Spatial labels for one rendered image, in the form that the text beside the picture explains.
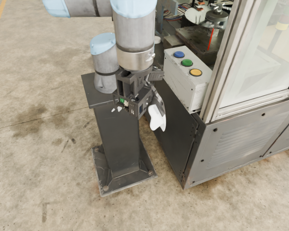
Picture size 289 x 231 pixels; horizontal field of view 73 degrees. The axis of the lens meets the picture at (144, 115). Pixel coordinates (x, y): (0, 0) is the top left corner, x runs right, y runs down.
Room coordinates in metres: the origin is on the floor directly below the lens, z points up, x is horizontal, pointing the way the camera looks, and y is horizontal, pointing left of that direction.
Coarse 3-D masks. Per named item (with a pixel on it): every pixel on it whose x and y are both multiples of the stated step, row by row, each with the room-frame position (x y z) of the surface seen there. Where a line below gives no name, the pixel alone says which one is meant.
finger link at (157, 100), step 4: (156, 92) 0.37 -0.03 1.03; (156, 96) 0.36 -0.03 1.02; (160, 96) 0.36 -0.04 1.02; (152, 100) 0.36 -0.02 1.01; (156, 100) 0.35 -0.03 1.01; (160, 100) 0.35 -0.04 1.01; (152, 104) 0.36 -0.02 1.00; (156, 104) 0.35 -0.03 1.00; (160, 104) 0.35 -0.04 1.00; (160, 108) 0.35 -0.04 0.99; (164, 108) 0.35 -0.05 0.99; (160, 112) 0.34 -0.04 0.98; (164, 112) 0.35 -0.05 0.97
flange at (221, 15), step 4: (208, 12) 1.09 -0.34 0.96; (212, 12) 1.09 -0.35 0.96; (216, 12) 1.06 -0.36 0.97; (220, 12) 1.06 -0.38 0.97; (224, 12) 1.09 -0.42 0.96; (208, 16) 1.05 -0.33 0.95; (212, 16) 1.04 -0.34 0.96; (216, 16) 1.04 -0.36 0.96; (220, 16) 1.04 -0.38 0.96; (224, 16) 1.04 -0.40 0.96
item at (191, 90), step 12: (180, 48) 0.83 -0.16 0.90; (168, 60) 0.77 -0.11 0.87; (180, 60) 0.73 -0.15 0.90; (192, 60) 0.73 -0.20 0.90; (168, 72) 0.76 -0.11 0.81; (180, 72) 0.67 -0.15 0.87; (204, 72) 0.64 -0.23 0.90; (168, 84) 0.75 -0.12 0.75; (180, 84) 0.66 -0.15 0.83; (192, 84) 0.58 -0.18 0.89; (204, 84) 0.57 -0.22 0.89; (180, 96) 0.64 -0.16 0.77; (192, 96) 0.57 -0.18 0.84; (204, 96) 0.58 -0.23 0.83; (192, 108) 0.56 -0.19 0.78
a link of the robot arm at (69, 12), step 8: (48, 0) 0.42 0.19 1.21; (56, 0) 0.42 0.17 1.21; (64, 0) 0.42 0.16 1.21; (72, 0) 0.42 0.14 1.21; (80, 0) 0.42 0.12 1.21; (88, 0) 0.42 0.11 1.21; (48, 8) 0.42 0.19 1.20; (56, 8) 0.42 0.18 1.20; (64, 8) 0.42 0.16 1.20; (72, 8) 0.42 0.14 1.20; (80, 8) 0.43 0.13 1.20; (88, 8) 0.43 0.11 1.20; (96, 8) 0.43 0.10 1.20; (56, 16) 0.44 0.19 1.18; (64, 16) 0.44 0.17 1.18; (72, 16) 0.44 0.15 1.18; (80, 16) 0.44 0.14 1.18; (88, 16) 0.44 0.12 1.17; (96, 16) 0.45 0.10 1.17
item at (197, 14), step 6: (198, 6) 1.22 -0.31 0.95; (204, 6) 1.22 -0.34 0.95; (186, 12) 1.12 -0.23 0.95; (192, 12) 1.12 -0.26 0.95; (198, 12) 1.12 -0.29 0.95; (204, 12) 1.12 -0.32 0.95; (228, 12) 1.12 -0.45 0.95; (192, 18) 1.04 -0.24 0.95; (198, 18) 1.04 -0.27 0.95; (204, 18) 1.04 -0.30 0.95; (210, 18) 1.04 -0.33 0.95; (198, 24) 0.97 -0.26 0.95; (204, 24) 0.97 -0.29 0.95; (210, 24) 0.97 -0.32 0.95; (216, 24) 0.97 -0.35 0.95; (222, 24) 0.97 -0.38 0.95
